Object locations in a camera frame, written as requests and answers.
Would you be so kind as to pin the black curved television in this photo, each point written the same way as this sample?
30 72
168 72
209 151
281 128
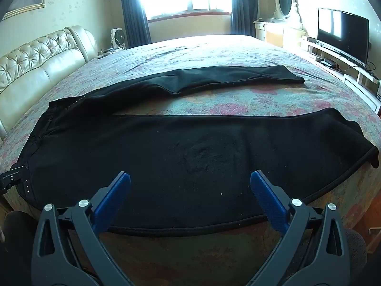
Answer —
342 32

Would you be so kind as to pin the black pants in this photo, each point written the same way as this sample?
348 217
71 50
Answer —
178 155

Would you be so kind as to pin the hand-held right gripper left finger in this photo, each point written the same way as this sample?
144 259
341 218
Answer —
114 196

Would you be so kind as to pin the white oval vanity mirror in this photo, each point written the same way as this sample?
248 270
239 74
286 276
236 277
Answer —
285 0

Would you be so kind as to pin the small white fan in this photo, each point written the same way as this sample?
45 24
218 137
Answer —
117 37

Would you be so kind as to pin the bed with floral bedspread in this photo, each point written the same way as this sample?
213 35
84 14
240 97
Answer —
208 50

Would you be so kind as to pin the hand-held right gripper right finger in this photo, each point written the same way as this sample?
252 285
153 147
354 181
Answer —
268 196

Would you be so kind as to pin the white television stand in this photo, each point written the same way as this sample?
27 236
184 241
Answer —
354 77

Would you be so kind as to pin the black set-top box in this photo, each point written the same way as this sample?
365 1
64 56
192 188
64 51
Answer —
326 62

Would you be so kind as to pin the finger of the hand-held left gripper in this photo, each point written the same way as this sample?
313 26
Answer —
10 178

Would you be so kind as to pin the cream tufted leather headboard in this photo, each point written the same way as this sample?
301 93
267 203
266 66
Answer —
35 62

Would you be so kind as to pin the cream dresser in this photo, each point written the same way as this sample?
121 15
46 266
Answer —
273 32

